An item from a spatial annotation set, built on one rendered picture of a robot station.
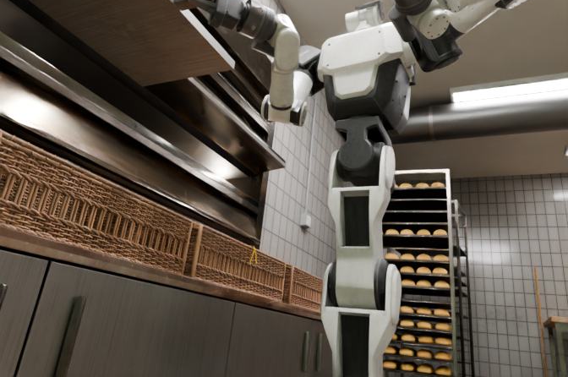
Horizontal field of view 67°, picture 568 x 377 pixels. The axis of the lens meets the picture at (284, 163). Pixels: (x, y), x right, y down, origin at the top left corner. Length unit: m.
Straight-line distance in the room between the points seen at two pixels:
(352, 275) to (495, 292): 4.53
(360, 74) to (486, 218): 4.64
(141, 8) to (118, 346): 0.78
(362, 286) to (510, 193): 4.84
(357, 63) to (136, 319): 0.91
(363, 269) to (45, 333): 0.73
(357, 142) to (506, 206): 4.70
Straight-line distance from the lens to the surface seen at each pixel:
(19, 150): 0.85
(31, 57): 1.52
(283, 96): 1.24
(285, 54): 1.16
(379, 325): 1.16
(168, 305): 1.04
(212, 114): 2.01
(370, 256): 1.18
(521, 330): 5.62
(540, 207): 5.88
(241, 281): 1.39
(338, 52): 1.39
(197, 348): 1.15
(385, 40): 1.35
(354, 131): 1.27
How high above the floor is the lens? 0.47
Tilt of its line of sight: 22 degrees up
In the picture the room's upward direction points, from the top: 6 degrees clockwise
